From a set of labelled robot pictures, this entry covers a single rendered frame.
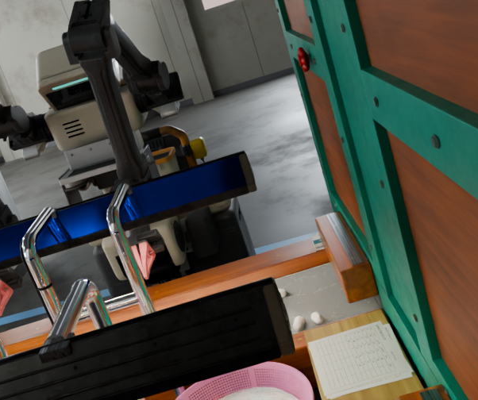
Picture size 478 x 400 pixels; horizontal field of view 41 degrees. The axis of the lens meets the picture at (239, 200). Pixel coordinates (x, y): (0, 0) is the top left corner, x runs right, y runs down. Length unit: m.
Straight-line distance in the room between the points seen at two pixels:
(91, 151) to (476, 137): 1.58
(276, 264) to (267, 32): 7.89
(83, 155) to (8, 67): 8.12
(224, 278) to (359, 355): 0.54
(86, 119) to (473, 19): 1.59
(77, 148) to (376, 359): 1.17
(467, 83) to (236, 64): 8.92
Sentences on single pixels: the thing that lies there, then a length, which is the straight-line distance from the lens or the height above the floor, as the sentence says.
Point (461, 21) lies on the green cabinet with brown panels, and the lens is 0.45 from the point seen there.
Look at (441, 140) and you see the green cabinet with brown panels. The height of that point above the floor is 1.24.
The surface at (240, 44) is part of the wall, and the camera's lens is 9.33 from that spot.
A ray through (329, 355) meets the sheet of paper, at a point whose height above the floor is 0.78.
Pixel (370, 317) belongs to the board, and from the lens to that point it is 1.21.
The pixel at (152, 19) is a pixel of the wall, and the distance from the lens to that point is 9.42.
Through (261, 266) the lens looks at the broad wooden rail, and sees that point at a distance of 1.55.
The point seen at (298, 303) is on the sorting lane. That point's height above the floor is 0.74.
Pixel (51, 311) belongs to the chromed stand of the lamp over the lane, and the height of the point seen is 0.99.
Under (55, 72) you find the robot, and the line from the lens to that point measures 1.88.
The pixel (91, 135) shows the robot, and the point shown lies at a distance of 1.95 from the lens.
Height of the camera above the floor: 1.40
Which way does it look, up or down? 18 degrees down
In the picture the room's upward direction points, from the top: 18 degrees counter-clockwise
